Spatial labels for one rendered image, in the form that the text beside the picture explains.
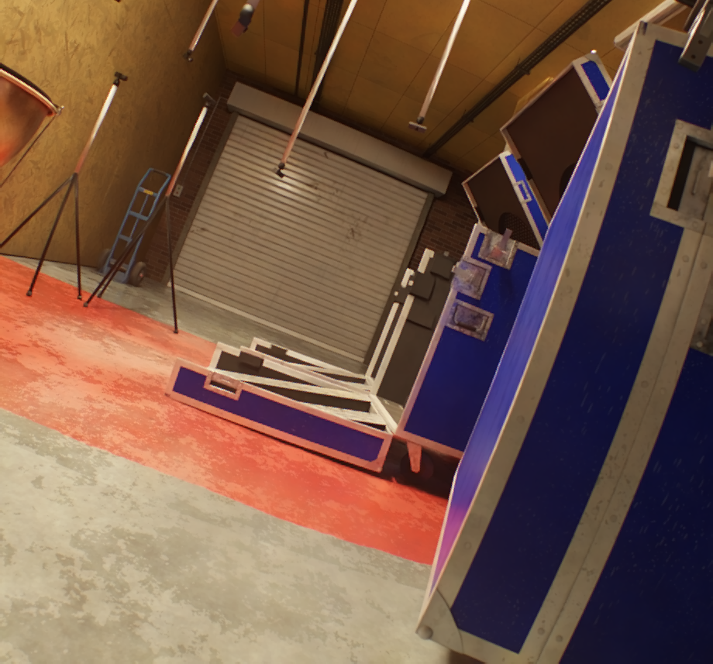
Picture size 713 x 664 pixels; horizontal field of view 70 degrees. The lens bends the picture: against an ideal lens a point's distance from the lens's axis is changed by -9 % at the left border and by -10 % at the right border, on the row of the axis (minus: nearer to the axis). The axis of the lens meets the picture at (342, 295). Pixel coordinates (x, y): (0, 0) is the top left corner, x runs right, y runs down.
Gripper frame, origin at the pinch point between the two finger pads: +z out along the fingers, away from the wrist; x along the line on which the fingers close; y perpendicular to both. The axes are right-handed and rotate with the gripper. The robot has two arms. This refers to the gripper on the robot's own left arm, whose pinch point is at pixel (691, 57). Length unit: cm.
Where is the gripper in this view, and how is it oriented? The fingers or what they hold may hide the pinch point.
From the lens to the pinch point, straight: 80.2
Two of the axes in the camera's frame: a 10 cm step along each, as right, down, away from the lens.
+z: -5.2, 8.6, 0.1
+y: -8.2, -5.0, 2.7
